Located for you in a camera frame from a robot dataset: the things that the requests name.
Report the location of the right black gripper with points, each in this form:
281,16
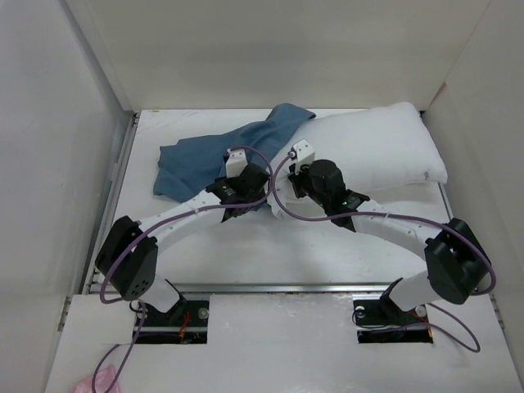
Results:
295,176

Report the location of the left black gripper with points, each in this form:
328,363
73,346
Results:
257,200

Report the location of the blue pillowcase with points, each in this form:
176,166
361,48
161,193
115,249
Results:
188,166

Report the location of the white pillow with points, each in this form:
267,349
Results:
377,148

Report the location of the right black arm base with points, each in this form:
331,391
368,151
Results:
377,326

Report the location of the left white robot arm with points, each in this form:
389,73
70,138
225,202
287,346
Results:
128,257

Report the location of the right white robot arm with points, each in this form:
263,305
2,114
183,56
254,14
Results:
456,266

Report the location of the pink plastic bag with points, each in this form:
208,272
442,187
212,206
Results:
100,383

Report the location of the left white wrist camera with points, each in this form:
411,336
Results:
235,162

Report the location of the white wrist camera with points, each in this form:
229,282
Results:
235,162
302,153

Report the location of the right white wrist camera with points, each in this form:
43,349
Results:
302,153

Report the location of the aluminium rail frame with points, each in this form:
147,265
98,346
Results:
256,253

